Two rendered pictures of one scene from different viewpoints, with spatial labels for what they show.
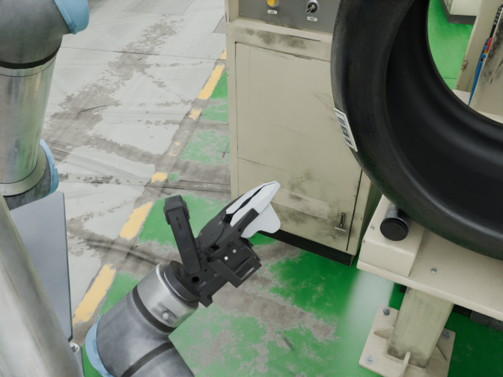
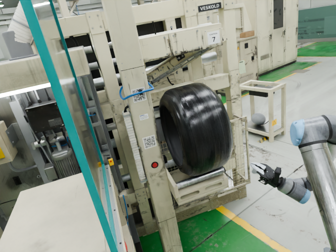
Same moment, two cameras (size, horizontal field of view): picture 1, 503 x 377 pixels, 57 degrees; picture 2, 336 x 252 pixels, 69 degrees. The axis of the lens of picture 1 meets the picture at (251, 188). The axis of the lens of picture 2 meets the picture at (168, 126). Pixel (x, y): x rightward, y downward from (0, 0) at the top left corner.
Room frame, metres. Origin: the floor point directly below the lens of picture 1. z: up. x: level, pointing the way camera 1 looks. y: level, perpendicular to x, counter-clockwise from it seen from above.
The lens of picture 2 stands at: (1.66, 0.60, 1.83)
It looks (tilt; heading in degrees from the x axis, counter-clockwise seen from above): 22 degrees down; 229
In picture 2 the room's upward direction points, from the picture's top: 11 degrees counter-clockwise
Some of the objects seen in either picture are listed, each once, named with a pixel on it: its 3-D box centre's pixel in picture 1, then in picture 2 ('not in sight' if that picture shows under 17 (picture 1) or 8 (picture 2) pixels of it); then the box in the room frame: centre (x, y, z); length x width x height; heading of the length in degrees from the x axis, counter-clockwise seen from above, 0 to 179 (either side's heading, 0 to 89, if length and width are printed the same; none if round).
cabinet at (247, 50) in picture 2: not in sight; (236, 66); (-3.65, -2.59, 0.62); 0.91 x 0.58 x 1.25; 169
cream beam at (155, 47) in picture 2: not in sight; (174, 42); (0.37, -0.64, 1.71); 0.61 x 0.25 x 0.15; 153
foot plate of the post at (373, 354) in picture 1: (409, 345); not in sight; (0.86, -0.53, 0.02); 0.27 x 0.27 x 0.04; 63
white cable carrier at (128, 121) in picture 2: not in sight; (135, 148); (0.95, -0.54, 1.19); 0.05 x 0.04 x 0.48; 63
